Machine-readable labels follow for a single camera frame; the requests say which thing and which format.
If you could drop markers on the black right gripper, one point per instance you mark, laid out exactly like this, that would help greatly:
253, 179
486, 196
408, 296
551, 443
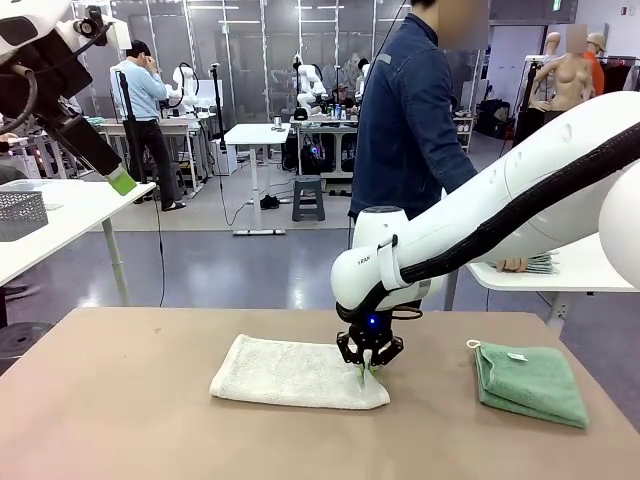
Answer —
371, 332

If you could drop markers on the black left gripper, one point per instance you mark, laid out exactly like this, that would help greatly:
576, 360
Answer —
55, 75

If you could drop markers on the white terry towel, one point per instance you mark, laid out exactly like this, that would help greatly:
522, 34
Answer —
280, 372

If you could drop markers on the person's right forearm denim sleeve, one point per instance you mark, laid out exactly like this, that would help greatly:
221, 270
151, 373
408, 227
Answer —
457, 170

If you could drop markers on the white lab robot arm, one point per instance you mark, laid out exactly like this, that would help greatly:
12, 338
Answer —
182, 85
309, 80

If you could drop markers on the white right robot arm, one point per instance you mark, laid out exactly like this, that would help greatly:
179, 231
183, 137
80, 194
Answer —
500, 200

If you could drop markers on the grey perforated plastic basket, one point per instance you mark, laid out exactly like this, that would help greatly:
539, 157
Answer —
25, 215

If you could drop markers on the person's right hand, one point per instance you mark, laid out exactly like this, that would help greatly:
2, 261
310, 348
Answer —
515, 265

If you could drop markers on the black tripod stand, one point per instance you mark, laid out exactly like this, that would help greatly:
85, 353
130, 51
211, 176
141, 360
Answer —
129, 140

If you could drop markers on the person in light blue shirt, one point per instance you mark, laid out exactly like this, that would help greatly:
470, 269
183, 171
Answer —
142, 95

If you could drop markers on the white work desk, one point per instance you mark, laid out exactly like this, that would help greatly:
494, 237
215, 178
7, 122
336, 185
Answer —
192, 125

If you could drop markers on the black pole stand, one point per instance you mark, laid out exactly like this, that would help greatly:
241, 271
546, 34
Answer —
218, 110

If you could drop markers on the white cabinet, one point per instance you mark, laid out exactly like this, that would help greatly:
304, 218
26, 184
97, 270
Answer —
227, 157

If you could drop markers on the green folded towel white loop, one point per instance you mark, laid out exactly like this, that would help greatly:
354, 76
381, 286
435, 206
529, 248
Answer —
530, 385

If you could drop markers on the grey plastic step stool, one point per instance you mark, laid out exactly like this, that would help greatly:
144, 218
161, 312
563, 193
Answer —
307, 200

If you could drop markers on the white standing desk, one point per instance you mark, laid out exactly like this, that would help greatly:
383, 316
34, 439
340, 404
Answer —
255, 135

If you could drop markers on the black sneakers pair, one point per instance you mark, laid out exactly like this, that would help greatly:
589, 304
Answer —
269, 202

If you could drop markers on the silver cup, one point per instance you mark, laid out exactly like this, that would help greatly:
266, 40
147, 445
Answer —
276, 122

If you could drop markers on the black round floor base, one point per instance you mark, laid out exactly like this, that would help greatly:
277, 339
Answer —
22, 340

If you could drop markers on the black computer with lights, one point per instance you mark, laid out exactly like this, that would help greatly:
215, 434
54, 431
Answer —
311, 155

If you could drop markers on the black cap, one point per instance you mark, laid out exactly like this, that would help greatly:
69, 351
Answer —
300, 115

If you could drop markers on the person in denim jacket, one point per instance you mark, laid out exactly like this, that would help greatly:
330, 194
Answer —
400, 125

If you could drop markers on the cluttered white desk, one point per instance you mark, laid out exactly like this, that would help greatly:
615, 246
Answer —
330, 125

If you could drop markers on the wooden shoe rack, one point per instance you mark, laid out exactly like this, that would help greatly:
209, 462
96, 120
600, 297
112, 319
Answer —
464, 132

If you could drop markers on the seated person in cap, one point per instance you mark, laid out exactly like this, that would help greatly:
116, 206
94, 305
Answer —
342, 97

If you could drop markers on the black bags pile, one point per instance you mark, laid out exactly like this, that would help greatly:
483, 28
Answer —
492, 117

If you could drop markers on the beige mannequin torso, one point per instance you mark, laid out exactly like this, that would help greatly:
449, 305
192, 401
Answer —
570, 85

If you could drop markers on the pale grey mannequin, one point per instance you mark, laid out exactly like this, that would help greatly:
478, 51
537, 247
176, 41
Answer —
552, 45

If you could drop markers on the dark clothes on rack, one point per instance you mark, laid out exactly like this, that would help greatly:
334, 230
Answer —
620, 75

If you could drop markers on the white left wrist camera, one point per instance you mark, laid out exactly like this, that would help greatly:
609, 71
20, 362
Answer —
117, 35

